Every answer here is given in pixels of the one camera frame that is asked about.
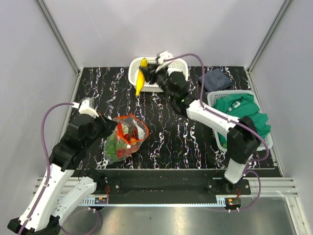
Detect dark blue folded cloth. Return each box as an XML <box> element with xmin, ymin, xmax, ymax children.
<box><xmin>199</xmin><ymin>69</ymin><xmax>232</xmax><ymax>92</ymax></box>

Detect white perforated plastic basket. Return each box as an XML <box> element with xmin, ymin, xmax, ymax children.
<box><xmin>128</xmin><ymin>57</ymin><xmax>189</xmax><ymax>93</ymax></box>

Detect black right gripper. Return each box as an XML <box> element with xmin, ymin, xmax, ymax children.
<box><xmin>140</xmin><ymin>64</ymin><xmax>175</xmax><ymax>101</ymax></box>

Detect red fake strawberries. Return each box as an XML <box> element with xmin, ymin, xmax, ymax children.
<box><xmin>116</xmin><ymin>134</ymin><xmax>139</xmax><ymax>160</ymax></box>

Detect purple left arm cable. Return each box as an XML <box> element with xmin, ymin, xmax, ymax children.
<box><xmin>17</xmin><ymin>102</ymin><xmax>102</xmax><ymax>235</ymax></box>

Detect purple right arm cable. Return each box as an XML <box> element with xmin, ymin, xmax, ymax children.
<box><xmin>163</xmin><ymin>53</ymin><xmax>270</xmax><ymax>212</ymax></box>

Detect clear zip top bag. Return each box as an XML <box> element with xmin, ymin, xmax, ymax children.
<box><xmin>104</xmin><ymin>114</ymin><xmax>149</xmax><ymax>163</ymax></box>

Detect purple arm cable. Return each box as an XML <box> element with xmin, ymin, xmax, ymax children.
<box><xmin>163</xmin><ymin>53</ymin><xmax>270</xmax><ymax>212</ymax></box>
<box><xmin>17</xmin><ymin>102</ymin><xmax>102</xmax><ymax>235</ymax></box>

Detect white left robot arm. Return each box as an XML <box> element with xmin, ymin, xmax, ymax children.
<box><xmin>7</xmin><ymin>113</ymin><xmax>117</xmax><ymax>235</ymax></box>

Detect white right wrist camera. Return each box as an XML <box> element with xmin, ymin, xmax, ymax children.
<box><xmin>156</xmin><ymin>50</ymin><xmax>173</xmax><ymax>67</ymax></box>

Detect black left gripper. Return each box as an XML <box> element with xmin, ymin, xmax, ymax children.
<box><xmin>84</xmin><ymin>110</ymin><xmax>118</xmax><ymax>148</ymax></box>

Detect yellow fake banana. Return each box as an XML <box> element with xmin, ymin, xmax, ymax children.
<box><xmin>135</xmin><ymin>58</ymin><xmax>148</xmax><ymax>96</ymax></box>

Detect white laundry basket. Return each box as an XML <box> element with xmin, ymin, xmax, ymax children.
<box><xmin>207</xmin><ymin>90</ymin><xmax>273</xmax><ymax>148</ymax></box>

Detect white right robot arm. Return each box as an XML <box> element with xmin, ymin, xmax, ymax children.
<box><xmin>139</xmin><ymin>64</ymin><xmax>261</xmax><ymax>194</ymax></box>

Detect black marble pattern mat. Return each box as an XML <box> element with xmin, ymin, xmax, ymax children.
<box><xmin>67</xmin><ymin>65</ymin><xmax>282</xmax><ymax>170</ymax></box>

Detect green fake lettuce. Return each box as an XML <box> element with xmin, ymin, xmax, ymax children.
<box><xmin>105</xmin><ymin>132</ymin><xmax>125</xmax><ymax>163</ymax></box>

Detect green garment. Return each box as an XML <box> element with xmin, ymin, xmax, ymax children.
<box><xmin>213</xmin><ymin>93</ymin><xmax>271</xmax><ymax>139</ymax></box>

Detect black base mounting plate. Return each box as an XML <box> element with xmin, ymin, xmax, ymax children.
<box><xmin>99</xmin><ymin>169</ymin><xmax>251</xmax><ymax>207</ymax></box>

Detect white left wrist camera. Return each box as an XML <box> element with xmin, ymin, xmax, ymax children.
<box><xmin>72</xmin><ymin>98</ymin><xmax>99</xmax><ymax>118</ymax></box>

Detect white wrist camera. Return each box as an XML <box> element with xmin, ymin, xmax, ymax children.
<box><xmin>156</xmin><ymin>50</ymin><xmax>173</xmax><ymax>67</ymax></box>
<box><xmin>72</xmin><ymin>98</ymin><xmax>99</xmax><ymax>118</ymax></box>

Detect red fake chili pepper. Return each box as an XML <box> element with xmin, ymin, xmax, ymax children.
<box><xmin>117</xmin><ymin>123</ymin><xmax>130</xmax><ymax>142</ymax></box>

